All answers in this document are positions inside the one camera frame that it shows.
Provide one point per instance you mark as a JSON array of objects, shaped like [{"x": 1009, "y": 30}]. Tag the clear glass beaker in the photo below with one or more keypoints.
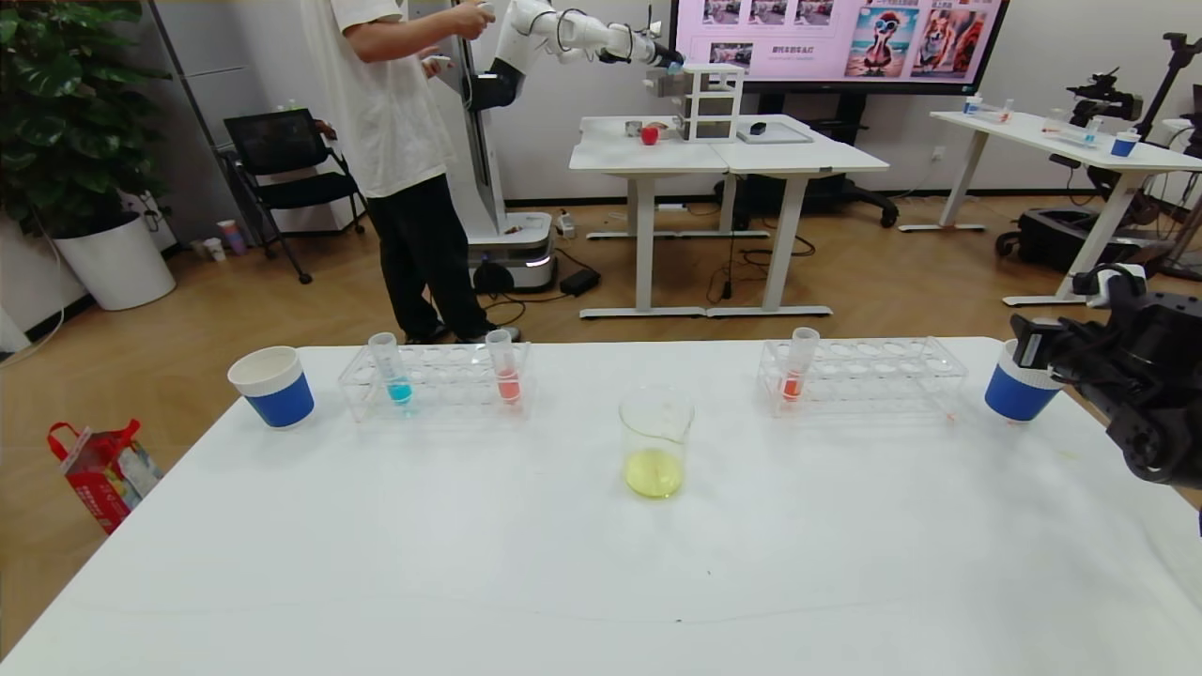
[{"x": 655, "y": 474}]

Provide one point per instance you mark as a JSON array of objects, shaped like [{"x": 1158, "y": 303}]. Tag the white plant pot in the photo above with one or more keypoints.
[{"x": 115, "y": 265}]

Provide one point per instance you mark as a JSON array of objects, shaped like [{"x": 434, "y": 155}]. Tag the black tripod stand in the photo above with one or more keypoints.
[{"x": 1178, "y": 54}]

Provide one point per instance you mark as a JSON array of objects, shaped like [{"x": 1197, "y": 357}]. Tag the clear acrylic test tube rack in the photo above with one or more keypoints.
[
  {"x": 451, "y": 385},
  {"x": 850, "y": 378}
]

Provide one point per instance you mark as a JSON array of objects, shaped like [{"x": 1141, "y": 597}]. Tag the black display stand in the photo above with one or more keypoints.
[{"x": 845, "y": 191}]

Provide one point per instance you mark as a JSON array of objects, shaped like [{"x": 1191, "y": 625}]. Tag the white drawer unit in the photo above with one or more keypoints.
[{"x": 711, "y": 105}]

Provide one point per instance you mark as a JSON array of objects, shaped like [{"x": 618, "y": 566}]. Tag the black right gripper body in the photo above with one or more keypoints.
[{"x": 1030, "y": 346}]

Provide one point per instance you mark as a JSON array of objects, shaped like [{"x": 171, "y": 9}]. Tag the black power adapter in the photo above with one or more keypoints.
[{"x": 580, "y": 282}]

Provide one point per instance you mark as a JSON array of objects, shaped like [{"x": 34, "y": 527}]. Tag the blue and white paper cup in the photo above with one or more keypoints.
[
  {"x": 280, "y": 399},
  {"x": 1014, "y": 399}
]

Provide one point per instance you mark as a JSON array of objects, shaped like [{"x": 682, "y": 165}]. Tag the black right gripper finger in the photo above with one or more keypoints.
[
  {"x": 1066, "y": 372},
  {"x": 1042, "y": 323}
]

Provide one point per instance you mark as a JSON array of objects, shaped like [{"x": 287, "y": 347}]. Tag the blue pigment test tube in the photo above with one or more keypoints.
[{"x": 400, "y": 391}]

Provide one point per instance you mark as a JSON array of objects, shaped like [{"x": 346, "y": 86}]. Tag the green leafy plant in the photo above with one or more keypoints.
[{"x": 66, "y": 113}]

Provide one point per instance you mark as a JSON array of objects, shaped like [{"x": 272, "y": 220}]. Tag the red pigment test tube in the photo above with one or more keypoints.
[
  {"x": 793, "y": 385},
  {"x": 508, "y": 385}
]

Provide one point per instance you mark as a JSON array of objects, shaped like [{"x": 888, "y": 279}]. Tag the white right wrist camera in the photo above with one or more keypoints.
[{"x": 1113, "y": 286}]

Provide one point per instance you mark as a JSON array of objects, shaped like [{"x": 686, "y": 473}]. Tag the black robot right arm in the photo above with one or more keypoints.
[{"x": 1164, "y": 413}]

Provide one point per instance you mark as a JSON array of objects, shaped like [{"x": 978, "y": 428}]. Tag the person in white shirt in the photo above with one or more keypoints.
[{"x": 394, "y": 103}]

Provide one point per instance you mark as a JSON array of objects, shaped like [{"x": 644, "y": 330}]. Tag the white standing desk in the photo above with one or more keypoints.
[
  {"x": 610, "y": 156},
  {"x": 1033, "y": 133},
  {"x": 808, "y": 160}
]

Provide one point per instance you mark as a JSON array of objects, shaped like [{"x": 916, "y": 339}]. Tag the grey flat pad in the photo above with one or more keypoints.
[{"x": 784, "y": 136}]

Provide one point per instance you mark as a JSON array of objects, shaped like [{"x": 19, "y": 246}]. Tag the white power strip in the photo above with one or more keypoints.
[{"x": 565, "y": 225}]

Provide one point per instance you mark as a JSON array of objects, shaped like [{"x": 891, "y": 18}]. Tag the red shopping bag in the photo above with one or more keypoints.
[{"x": 97, "y": 486}]

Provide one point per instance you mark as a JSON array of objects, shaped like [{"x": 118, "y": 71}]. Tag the black camera rig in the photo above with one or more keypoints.
[{"x": 1103, "y": 94}]

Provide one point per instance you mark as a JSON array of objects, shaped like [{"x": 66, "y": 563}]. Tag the black office chair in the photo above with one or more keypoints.
[{"x": 280, "y": 148}]

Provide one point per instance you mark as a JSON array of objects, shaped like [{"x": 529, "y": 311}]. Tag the pink tumbler cup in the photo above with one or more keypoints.
[{"x": 232, "y": 239}]

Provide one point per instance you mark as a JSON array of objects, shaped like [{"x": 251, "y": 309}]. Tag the small blue paper cup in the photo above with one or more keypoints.
[{"x": 1121, "y": 145}]

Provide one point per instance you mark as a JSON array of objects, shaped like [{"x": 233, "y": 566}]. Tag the large wall display screen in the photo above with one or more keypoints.
[{"x": 845, "y": 42}]

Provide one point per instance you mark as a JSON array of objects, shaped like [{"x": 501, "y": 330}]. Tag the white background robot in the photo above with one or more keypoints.
[{"x": 507, "y": 235}]

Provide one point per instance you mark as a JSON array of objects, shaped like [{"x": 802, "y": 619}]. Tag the small white cup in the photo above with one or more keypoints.
[{"x": 215, "y": 251}]

